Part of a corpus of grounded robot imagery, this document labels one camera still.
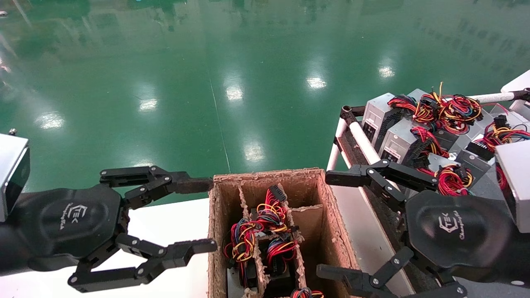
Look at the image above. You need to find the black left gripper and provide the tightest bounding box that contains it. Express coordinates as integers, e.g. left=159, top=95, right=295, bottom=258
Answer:
left=8, top=166, right=218, bottom=293

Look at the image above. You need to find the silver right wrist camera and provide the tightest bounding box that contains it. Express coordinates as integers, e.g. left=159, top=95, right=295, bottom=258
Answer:
left=495, top=140, right=530, bottom=233

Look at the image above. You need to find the dark grey conveyor belt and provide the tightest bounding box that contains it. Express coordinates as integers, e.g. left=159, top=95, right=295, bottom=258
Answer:
left=466, top=166, right=530, bottom=298

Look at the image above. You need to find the short white rail pipe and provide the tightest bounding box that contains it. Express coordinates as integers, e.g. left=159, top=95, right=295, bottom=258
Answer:
left=468, top=92, right=516, bottom=103

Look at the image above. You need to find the white pipe leg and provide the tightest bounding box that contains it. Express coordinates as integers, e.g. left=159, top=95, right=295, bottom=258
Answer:
left=326, top=119, right=347, bottom=172

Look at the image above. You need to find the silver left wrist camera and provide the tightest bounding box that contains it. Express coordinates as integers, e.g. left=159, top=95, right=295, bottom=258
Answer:
left=0, top=128, right=31, bottom=222

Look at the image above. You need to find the grey power supply with cables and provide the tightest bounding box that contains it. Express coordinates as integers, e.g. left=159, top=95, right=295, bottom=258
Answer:
left=388, top=82, right=483, bottom=135
left=416, top=152, right=485, bottom=197
left=455, top=115, right=530, bottom=191
left=361, top=93, right=400, bottom=146
left=251, top=184, right=299, bottom=234
left=378, top=119, right=450, bottom=165
left=259, top=237, right=299, bottom=290
left=433, top=128, right=477, bottom=156
left=223, top=219, right=265, bottom=290

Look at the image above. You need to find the white pipe rail frame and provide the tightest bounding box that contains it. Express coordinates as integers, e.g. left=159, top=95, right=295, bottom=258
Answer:
left=335, top=132, right=427, bottom=296

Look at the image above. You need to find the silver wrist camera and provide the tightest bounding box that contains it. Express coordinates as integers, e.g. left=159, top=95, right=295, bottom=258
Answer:
left=0, top=128, right=31, bottom=222
left=495, top=140, right=530, bottom=233

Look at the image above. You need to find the multicoloured wire bundle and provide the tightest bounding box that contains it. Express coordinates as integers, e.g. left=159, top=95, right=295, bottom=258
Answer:
left=290, top=288, right=325, bottom=298

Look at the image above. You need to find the brown cardboard divider box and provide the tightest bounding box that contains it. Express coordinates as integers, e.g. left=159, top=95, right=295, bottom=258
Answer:
left=207, top=168, right=361, bottom=298

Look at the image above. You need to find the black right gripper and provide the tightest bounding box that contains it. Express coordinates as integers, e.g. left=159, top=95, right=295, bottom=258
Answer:
left=317, top=159, right=515, bottom=298

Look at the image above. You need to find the white panel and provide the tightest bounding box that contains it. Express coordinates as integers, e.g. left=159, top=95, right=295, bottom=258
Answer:
left=500, top=70, right=530, bottom=94

